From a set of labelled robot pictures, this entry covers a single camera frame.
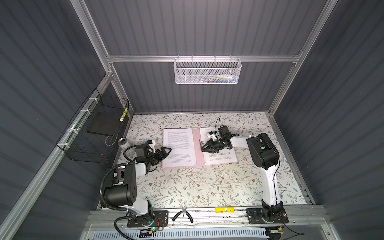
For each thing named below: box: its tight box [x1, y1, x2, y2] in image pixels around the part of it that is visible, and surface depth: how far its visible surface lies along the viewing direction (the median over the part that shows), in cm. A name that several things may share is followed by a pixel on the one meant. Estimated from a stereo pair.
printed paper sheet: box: [162, 128, 197, 168], surface depth 101 cm
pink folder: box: [161, 126, 239, 169], surface depth 98 cm
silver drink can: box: [117, 137, 129, 149], surface depth 88 cm
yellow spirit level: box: [215, 207, 235, 213], surface depth 77 cm
